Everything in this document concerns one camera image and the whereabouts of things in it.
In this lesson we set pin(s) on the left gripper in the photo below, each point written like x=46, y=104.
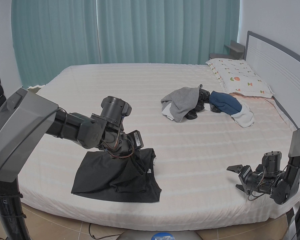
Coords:
x=125, y=145

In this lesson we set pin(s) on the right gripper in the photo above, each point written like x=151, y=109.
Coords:
x=248, y=179

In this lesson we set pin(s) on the black T-shirt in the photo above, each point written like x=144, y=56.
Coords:
x=102, y=179

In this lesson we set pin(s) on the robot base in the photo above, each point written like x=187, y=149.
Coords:
x=140, y=236

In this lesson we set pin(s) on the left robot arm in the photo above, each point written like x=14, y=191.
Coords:
x=22, y=124

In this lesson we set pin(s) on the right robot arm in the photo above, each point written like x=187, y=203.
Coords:
x=293, y=174

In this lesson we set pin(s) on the bed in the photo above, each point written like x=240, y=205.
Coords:
x=165, y=146

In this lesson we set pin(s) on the pile of clothes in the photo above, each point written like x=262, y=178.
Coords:
x=182, y=101

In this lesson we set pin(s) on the white printed pillow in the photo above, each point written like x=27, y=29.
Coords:
x=240, y=76

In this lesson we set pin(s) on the grey bedside table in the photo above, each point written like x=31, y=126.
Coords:
x=236, y=47

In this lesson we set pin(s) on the blue-green curtain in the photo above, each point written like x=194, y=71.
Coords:
x=165, y=21
x=55, y=34

